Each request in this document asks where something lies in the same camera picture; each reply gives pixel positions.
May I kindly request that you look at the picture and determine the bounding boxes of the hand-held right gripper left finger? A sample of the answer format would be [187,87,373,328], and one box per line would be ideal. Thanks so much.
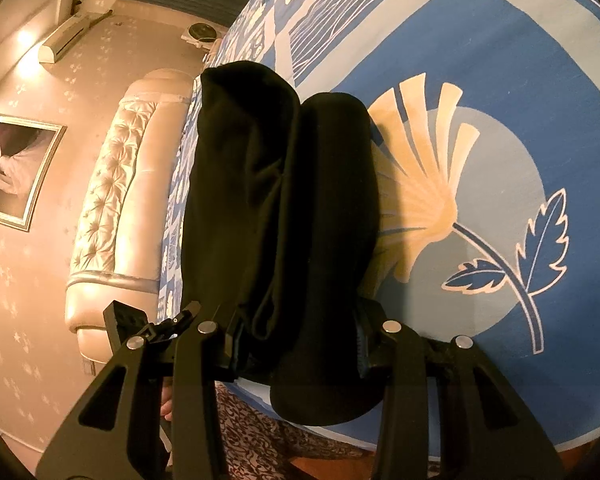
[35,309,246,480]

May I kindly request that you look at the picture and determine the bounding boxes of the white round fan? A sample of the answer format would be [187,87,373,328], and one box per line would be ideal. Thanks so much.
[181,22,225,51]

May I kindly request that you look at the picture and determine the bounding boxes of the person's left hand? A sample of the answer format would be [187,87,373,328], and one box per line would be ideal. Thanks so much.
[159,384,175,422]

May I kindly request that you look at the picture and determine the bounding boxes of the framed wall picture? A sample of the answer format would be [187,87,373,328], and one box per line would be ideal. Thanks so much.
[0,112,67,232]

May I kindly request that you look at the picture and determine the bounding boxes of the black pants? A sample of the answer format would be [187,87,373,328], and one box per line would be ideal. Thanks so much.
[180,60,385,427]

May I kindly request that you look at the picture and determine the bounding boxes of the blue patterned bedspread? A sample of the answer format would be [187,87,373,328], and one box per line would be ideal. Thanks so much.
[157,0,600,461]

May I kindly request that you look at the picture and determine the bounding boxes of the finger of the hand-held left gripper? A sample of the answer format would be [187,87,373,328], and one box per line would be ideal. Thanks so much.
[147,300,202,343]

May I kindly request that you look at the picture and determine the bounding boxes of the white air conditioner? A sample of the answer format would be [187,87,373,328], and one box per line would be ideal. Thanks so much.
[37,12,92,65]

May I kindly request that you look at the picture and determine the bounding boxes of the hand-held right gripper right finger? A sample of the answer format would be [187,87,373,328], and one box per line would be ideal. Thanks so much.
[354,305,566,480]

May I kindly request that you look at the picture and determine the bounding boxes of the cream tufted headboard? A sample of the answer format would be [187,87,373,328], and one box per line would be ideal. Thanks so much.
[64,69,197,376]

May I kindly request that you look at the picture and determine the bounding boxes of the pink patterned cloth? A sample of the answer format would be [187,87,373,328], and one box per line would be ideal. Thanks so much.
[215,382,381,480]

